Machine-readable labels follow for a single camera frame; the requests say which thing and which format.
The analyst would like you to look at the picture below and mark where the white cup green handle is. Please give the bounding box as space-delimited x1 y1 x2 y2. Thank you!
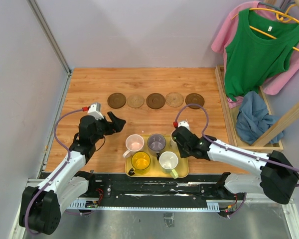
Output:
159 151 179 179

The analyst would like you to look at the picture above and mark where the cream plastic cup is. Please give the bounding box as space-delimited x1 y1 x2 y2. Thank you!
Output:
169 133 177 149

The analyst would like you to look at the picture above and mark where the blue crumpled cloth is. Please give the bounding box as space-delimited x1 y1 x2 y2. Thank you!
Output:
236 91 280 145

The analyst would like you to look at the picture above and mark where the aluminium corner post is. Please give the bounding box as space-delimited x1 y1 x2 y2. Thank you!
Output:
26 0 72 75

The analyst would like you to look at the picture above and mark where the pink plastic cup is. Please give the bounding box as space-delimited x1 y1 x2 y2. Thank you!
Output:
123 134 145 158

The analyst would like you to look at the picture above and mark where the woven rattan coaster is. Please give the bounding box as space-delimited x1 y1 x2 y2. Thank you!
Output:
165 92 184 108
127 94 145 108

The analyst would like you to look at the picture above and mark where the dark wooden coaster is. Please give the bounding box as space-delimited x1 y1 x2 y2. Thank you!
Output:
146 93 165 110
107 93 126 109
185 93 205 109

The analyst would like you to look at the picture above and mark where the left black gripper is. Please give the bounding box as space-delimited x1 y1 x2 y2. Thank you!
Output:
91 111 126 143

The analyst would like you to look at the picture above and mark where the green tank top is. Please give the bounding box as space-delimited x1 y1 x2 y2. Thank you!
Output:
225 8 299 102

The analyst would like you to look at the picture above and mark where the purple plastic cup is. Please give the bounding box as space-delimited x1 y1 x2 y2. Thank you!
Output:
147 134 166 160

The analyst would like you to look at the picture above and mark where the pink t-shirt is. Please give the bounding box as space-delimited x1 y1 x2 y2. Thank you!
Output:
211 0 299 109

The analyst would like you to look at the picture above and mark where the wooden clothes rack frame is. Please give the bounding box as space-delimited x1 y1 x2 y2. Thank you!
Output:
211 0 299 153

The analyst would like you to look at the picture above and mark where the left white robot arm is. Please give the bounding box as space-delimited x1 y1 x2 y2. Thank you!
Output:
19 112 126 236

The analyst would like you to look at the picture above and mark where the yellow plastic tray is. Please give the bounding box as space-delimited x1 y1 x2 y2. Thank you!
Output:
125 145 189 178

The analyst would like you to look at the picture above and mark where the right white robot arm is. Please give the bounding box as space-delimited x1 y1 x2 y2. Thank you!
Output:
172 126 299 205

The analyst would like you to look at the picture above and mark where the yellow clothes hanger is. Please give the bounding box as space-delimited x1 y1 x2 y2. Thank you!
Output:
231 2 299 56

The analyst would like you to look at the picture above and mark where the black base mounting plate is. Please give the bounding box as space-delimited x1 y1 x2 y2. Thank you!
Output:
37 172 276 209

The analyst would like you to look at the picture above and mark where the yellow transparent cup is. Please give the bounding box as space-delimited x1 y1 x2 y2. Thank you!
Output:
128 151 151 176

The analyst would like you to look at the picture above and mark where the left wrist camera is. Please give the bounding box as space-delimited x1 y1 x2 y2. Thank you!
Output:
81 103 105 121

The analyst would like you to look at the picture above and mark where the aluminium rail frame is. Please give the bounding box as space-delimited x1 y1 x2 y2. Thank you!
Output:
10 174 299 239

